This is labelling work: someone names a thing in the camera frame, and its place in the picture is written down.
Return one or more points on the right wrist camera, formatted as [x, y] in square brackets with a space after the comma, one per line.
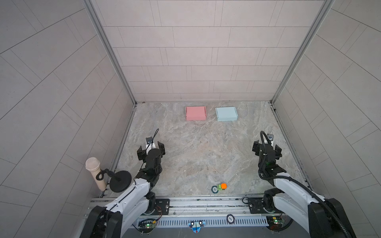
[270, 138]

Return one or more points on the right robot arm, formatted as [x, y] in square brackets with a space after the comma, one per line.
[321, 217]

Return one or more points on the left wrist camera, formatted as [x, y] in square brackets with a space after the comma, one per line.
[150, 143]

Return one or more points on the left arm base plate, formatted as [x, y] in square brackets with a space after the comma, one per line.
[158, 207]

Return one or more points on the blue red sticker tag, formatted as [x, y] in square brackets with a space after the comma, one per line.
[196, 226]

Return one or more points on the light blue paper box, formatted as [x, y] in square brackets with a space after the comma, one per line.
[225, 114]

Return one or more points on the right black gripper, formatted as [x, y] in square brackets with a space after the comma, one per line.
[258, 146]

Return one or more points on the green circuit board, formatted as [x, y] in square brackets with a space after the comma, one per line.
[275, 223]
[146, 226]

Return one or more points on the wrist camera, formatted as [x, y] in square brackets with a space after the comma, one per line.
[150, 143]
[270, 138]

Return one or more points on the black round stand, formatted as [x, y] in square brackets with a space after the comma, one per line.
[119, 181]

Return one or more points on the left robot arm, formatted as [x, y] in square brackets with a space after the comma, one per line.
[136, 198]

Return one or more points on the orange green small toy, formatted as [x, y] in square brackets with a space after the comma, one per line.
[222, 186]

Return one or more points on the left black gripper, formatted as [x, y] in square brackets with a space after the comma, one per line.
[160, 150]

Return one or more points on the left green circuit board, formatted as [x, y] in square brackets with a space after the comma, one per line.
[146, 226]

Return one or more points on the right green circuit board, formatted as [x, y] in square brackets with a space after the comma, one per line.
[275, 223]

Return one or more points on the pink paper box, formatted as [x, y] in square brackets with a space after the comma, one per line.
[196, 113]

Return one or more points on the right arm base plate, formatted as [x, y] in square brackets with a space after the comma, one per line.
[256, 206]

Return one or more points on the aluminium rail frame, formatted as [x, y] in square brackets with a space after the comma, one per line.
[213, 210]

